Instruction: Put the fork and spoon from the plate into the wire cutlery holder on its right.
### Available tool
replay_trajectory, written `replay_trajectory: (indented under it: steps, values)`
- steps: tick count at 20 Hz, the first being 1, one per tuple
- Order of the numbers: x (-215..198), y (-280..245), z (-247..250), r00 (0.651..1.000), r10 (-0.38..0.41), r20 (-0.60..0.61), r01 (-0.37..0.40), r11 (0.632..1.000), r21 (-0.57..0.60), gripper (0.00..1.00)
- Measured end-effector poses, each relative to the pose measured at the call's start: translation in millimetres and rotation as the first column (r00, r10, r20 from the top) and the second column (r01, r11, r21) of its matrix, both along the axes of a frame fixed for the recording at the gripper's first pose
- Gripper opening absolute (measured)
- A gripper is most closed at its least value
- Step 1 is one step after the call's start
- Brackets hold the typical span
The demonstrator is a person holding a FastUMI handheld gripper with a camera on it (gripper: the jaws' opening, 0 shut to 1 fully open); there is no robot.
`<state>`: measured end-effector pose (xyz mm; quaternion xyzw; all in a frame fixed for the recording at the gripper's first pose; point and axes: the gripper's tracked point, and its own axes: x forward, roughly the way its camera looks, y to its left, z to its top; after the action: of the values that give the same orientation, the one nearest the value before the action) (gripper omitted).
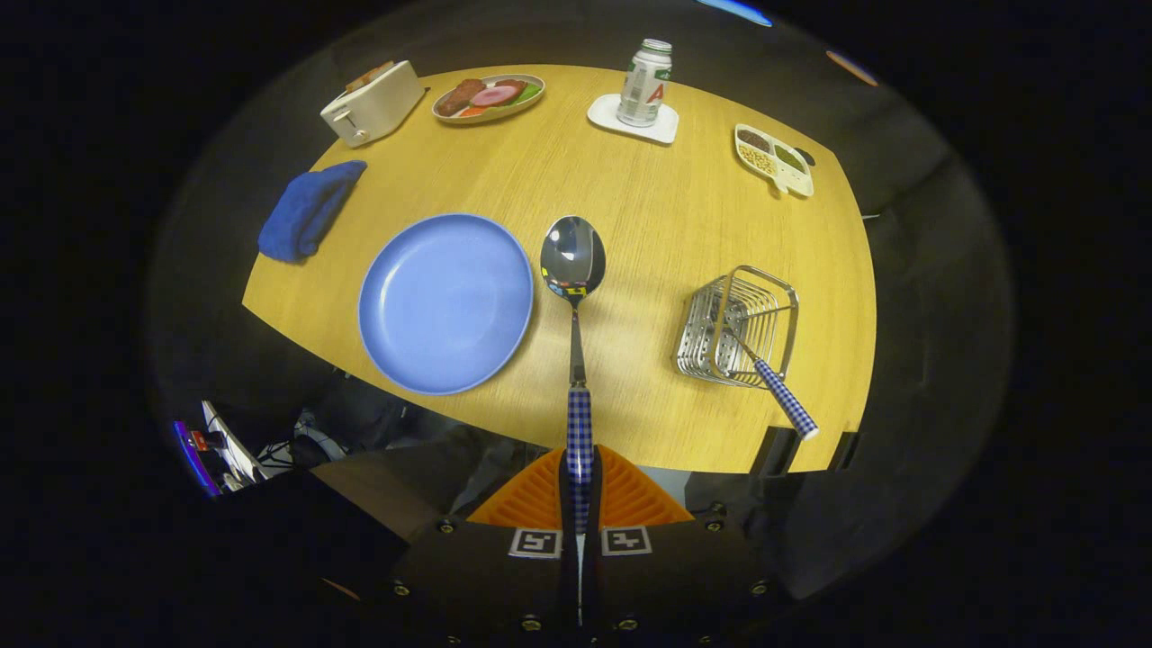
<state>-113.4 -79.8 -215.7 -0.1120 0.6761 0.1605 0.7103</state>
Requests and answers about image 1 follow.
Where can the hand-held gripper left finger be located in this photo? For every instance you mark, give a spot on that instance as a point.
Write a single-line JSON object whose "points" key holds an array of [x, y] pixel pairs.
{"points": [[486, 585]]}

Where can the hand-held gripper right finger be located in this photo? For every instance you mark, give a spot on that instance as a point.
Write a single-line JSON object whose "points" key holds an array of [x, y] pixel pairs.
{"points": [[675, 585]]}

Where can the blue round plate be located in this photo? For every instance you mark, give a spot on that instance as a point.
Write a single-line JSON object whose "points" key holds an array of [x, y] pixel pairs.
{"points": [[445, 306]]}

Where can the blue folded towel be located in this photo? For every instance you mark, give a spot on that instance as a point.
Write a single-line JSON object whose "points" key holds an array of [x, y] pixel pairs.
{"points": [[306, 211]]}

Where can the white divided bean dish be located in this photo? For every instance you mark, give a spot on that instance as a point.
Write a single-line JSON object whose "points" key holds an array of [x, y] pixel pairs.
{"points": [[774, 160]]}

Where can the black table grommet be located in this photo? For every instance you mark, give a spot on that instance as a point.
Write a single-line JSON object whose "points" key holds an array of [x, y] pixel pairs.
{"points": [[805, 157]]}

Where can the white square coaster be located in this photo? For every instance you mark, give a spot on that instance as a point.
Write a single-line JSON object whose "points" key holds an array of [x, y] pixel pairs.
{"points": [[603, 117]]}

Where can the orange carrot piece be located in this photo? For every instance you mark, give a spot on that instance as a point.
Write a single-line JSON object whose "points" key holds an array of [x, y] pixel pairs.
{"points": [[472, 112]]}

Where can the white oval food plate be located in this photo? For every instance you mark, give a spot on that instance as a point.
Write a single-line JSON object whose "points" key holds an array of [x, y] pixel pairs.
{"points": [[445, 112]]}

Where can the pink ham slice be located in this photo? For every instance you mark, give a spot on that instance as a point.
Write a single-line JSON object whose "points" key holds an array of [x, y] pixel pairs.
{"points": [[493, 95]]}

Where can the brown meat slice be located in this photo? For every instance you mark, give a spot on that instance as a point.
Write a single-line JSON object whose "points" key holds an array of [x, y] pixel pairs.
{"points": [[457, 95]]}

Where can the white toaster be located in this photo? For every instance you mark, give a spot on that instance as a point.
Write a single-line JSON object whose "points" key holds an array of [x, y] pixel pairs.
{"points": [[378, 103]]}

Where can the green lettuce leaf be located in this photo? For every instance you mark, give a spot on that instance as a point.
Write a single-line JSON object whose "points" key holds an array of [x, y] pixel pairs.
{"points": [[529, 91]]}

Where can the white green drink bottle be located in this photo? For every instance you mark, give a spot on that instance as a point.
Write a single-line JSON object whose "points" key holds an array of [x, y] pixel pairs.
{"points": [[643, 85]]}

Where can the toast slice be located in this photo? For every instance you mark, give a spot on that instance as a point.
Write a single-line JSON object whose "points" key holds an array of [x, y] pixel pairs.
{"points": [[360, 81], [382, 69]]}

